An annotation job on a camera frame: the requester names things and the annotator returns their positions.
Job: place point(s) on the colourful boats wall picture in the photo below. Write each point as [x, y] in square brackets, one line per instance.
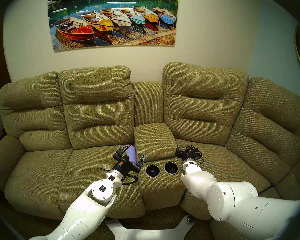
[112, 19]

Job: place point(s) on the purple bottle with black cap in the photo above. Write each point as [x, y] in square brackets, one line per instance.
[132, 154]

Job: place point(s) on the green fabric sectional sofa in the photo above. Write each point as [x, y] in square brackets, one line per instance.
[97, 117]

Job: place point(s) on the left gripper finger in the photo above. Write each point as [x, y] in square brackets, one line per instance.
[123, 151]
[141, 164]

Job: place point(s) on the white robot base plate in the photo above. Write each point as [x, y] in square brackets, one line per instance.
[145, 234]

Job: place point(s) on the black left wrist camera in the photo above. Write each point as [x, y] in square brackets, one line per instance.
[123, 164]

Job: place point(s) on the green sofa console lid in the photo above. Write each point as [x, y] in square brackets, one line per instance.
[155, 142]

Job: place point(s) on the steel cup holder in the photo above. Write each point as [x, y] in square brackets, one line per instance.
[152, 171]
[171, 168]

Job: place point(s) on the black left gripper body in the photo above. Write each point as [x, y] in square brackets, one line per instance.
[126, 171]

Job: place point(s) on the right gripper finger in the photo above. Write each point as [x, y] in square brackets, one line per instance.
[177, 150]
[193, 147]

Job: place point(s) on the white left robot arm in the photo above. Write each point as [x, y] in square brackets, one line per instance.
[87, 214]

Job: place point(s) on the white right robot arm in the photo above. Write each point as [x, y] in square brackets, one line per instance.
[240, 202]

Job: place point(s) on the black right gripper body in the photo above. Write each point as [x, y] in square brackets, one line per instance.
[190, 157]

